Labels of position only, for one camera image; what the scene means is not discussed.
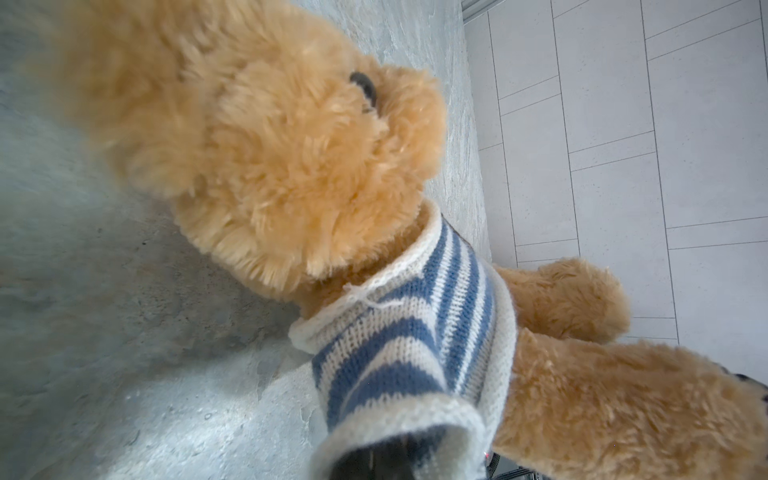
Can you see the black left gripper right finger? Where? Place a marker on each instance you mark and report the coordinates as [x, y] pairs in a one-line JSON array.
[[391, 461]]

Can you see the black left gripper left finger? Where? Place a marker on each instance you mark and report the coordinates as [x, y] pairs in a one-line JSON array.
[[357, 465]]

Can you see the blue white striped sweater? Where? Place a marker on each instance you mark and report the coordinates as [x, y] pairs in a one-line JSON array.
[[417, 358]]

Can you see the brown teddy bear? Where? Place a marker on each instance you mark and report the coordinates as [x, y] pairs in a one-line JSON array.
[[298, 163]]

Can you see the aluminium right corner post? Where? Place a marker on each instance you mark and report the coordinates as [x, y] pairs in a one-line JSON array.
[[473, 8]]

